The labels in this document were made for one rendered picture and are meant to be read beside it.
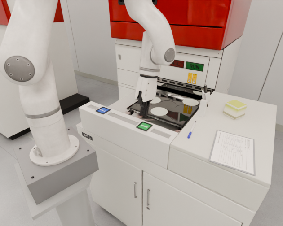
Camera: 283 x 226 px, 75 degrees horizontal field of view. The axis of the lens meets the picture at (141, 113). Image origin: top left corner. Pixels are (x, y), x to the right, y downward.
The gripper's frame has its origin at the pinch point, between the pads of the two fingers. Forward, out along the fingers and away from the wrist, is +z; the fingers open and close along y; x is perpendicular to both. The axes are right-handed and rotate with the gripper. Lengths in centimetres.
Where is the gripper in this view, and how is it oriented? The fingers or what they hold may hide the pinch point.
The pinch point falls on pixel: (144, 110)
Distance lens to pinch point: 79.3
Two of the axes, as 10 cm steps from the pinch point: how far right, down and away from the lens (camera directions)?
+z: -1.2, 9.3, 3.5
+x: 8.3, 2.9, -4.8
